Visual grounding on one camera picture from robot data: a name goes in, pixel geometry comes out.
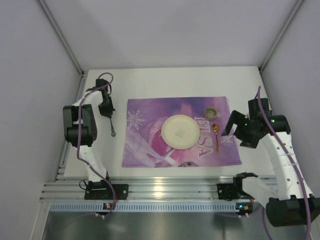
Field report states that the gold spoon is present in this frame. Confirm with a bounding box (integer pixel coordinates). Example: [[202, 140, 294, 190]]
[[212, 123, 221, 153]]

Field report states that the speckled ceramic cup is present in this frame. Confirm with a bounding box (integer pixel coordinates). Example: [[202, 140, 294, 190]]
[[204, 106, 218, 121]]

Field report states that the iridescent fork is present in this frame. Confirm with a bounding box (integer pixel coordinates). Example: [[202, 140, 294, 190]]
[[109, 117, 117, 137]]

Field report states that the purple Elsa placemat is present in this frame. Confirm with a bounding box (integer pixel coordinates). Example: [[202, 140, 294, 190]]
[[122, 96, 242, 168]]

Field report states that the cream round plate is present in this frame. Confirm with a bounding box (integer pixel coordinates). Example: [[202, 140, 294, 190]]
[[161, 114, 200, 150]]

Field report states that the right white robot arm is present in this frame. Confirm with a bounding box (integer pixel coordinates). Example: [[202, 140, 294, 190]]
[[218, 98, 320, 227]]

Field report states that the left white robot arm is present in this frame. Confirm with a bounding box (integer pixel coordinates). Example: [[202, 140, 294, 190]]
[[62, 78, 115, 183]]

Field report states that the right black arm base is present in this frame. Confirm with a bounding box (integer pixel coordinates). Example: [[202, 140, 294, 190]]
[[216, 183, 250, 201]]

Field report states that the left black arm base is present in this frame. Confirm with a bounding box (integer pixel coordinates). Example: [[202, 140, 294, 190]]
[[84, 180, 129, 200]]

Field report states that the left aluminium frame post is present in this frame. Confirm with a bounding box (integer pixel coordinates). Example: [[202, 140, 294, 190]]
[[35, 0, 84, 76]]

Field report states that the aluminium frame post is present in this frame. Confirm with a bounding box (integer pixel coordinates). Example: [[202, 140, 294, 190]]
[[35, 0, 84, 76], [258, 0, 306, 73]]

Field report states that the aluminium front rail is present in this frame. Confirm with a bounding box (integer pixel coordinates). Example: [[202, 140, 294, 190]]
[[40, 176, 233, 202]]

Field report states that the perforated cable duct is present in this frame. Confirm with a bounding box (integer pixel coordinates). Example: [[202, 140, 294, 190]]
[[49, 201, 253, 212]]

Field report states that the right aluminium frame post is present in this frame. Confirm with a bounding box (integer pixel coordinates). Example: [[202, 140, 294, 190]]
[[258, 0, 306, 73]]

